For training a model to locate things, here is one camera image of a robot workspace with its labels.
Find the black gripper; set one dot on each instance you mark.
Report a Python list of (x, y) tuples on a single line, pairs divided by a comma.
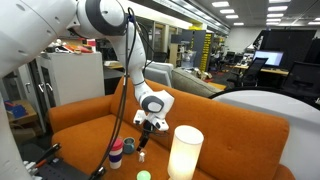
[(148, 126)]

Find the green round lid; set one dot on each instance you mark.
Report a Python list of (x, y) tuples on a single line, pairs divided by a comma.
[(144, 175)]

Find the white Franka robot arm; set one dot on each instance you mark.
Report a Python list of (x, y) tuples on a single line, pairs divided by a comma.
[(33, 26)]

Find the white cup with pink lid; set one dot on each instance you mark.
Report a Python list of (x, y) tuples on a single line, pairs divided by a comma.
[(115, 155)]

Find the orange fabric couch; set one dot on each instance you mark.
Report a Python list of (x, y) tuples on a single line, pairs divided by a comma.
[(233, 133)]

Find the white glowing table lamp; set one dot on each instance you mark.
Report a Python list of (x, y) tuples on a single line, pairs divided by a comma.
[(185, 153)]

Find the white grey chair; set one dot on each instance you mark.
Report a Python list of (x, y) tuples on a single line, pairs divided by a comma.
[(156, 77), (161, 68)]

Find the grey fabric sofa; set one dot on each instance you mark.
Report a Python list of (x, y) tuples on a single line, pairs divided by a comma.
[(191, 83)]

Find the white metal cabinet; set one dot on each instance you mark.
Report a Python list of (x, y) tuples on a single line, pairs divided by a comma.
[(76, 76)]

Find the black tool with orange tip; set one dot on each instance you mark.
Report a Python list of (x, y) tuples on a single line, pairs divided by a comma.
[(48, 154)]

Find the yellow storage rack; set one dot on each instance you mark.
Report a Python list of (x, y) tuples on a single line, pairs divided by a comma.
[(206, 50)]

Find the small red white box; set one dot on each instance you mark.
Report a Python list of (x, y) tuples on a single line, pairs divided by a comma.
[(91, 43)]

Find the wooden side table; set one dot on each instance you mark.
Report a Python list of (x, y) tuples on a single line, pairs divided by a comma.
[(23, 115)]

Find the black mesh office chair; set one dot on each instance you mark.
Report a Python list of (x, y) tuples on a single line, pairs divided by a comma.
[(253, 71), (303, 78)]

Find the blue plastic object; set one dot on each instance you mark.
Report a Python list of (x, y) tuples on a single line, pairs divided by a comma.
[(16, 110)]

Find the white round table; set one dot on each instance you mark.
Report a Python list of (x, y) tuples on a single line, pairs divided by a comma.
[(283, 113)]

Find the wooden office desk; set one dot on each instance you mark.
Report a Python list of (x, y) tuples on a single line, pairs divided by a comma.
[(276, 70)]

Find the lit computer monitor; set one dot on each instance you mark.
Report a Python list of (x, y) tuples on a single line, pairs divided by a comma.
[(269, 57)]

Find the rectangular ceiling light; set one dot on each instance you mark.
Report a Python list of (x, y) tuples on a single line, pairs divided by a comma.
[(229, 11), (273, 20), (220, 4), (238, 23), (275, 15), (314, 23), (232, 16), (277, 8)]

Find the black partition panel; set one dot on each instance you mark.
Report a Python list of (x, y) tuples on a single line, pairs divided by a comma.
[(293, 41)]

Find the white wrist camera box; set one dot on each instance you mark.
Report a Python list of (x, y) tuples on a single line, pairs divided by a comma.
[(139, 117)]

